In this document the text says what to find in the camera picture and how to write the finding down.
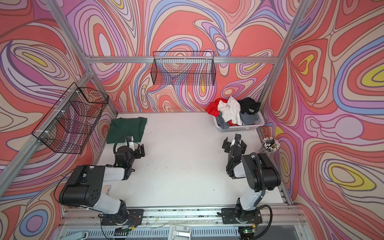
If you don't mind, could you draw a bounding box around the white printed t-shirt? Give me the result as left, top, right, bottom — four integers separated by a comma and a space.
218, 97, 243, 126

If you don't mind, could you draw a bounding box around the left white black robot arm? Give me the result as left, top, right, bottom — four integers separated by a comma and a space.
59, 136, 145, 229

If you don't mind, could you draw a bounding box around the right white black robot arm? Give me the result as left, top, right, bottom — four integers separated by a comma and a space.
218, 134, 281, 226

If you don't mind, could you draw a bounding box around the folded green t-shirt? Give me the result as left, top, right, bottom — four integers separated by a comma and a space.
106, 117, 148, 144

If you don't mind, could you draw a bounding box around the grey t-shirt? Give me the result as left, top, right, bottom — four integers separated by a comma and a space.
216, 113, 258, 130

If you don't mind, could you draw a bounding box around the cup of pens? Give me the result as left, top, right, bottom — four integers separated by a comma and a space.
262, 137, 281, 154

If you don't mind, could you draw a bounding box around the white plastic laundry basket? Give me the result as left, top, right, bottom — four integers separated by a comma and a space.
212, 111, 265, 133

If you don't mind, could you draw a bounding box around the black t-shirt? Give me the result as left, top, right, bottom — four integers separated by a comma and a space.
238, 97, 261, 115

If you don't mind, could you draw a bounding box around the red t-shirt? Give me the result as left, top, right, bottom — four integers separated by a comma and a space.
206, 98, 228, 118

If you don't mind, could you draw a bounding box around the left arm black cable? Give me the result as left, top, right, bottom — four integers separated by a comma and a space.
112, 135, 134, 155

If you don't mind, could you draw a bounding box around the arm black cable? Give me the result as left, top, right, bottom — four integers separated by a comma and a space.
112, 135, 134, 155
250, 152, 273, 240

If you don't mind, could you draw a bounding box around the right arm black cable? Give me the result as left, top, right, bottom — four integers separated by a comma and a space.
250, 152, 273, 240

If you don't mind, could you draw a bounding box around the left black wire basket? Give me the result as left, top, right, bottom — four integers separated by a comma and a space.
32, 83, 109, 155

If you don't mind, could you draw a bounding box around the black wire basket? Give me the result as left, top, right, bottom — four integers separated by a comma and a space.
151, 51, 216, 86
32, 83, 109, 155

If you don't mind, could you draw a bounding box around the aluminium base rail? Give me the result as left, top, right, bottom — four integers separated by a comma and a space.
52, 205, 315, 240

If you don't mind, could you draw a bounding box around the white box on rail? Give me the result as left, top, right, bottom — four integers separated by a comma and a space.
168, 225, 193, 240

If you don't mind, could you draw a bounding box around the back black wire basket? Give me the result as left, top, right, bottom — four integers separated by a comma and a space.
151, 51, 216, 86

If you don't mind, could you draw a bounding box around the aluminium frame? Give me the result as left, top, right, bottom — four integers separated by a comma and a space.
0, 0, 314, 199

